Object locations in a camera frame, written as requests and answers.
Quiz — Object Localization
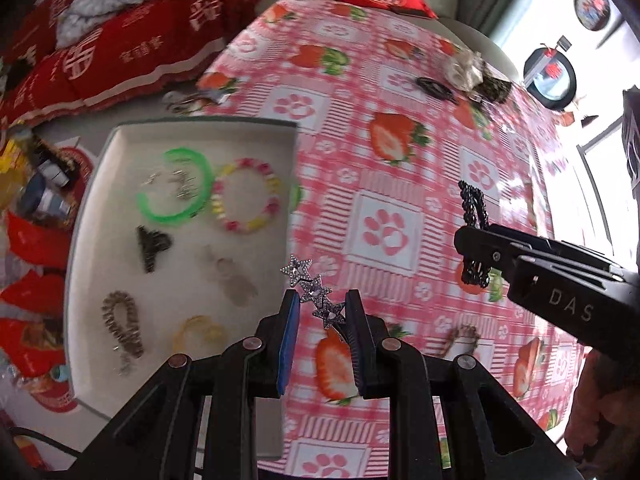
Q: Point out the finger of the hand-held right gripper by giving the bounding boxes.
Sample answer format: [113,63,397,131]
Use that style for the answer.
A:
[454,224,627,282]

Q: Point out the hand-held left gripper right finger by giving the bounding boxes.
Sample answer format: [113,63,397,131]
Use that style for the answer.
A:
[345,288,596,480]

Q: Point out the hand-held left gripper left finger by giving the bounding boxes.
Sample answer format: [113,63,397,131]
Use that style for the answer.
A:
[75,287,303,480]

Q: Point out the black rhinestone hair clip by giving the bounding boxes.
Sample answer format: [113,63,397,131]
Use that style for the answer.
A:
[457,180,493,291]

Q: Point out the silver star hair clip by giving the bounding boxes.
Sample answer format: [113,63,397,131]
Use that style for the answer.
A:
[280,255,348,333]

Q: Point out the silver dangle earrings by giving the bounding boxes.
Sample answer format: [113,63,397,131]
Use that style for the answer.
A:
[200,245,258,306]

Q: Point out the yellow flower hair tie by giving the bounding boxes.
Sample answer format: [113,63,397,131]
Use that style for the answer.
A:
[172,315,228,353]

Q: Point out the brown spiral hair tie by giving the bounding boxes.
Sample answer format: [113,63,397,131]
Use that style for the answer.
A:
[102,290,146,376]

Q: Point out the green plastic bangle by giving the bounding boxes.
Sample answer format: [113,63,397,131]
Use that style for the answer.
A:
[136,147,216,224]

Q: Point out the small silver stud earrings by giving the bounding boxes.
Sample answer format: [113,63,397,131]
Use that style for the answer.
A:
[145,170,196,201]

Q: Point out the white jewelry tray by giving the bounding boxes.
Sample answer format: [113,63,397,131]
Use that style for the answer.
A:
[65,115,301,461]

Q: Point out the person's right hand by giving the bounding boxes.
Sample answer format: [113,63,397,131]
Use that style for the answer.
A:
[564,347,640,463]

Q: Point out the leopard print scrunchie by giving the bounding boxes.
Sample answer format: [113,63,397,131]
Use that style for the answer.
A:
[470,67,513,106]

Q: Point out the small black claw clip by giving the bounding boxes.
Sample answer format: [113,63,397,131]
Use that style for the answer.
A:
[136,226,173,273]

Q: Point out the white dotted scrunchie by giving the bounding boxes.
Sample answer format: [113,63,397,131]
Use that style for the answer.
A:
[446,50,483,88]

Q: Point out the round black framed mirror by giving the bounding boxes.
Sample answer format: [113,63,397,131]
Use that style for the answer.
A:
[522,46,578,110]

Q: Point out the pile of red packets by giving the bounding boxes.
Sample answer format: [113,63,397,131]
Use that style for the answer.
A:
[0,210,81,413]

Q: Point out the metal binder clip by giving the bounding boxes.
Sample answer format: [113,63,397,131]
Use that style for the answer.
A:
[162,87,208,113]

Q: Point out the blue white bottle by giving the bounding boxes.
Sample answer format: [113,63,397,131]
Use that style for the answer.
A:
[20,160,76,221]

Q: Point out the yellow package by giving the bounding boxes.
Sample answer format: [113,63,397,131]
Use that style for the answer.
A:
[0,135,31,183]

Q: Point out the red printed blanket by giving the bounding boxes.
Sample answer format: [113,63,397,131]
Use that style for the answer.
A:
[0,0,266,126]

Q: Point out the braided rope hair tie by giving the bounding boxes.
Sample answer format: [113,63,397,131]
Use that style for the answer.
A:
[442,325,481,358]

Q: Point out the pink yellow beaded bracelet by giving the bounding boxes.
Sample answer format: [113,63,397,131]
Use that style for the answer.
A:
[210,158,283,233]

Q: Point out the black spiral hair tie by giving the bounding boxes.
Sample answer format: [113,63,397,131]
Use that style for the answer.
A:
[415,76,458,104]

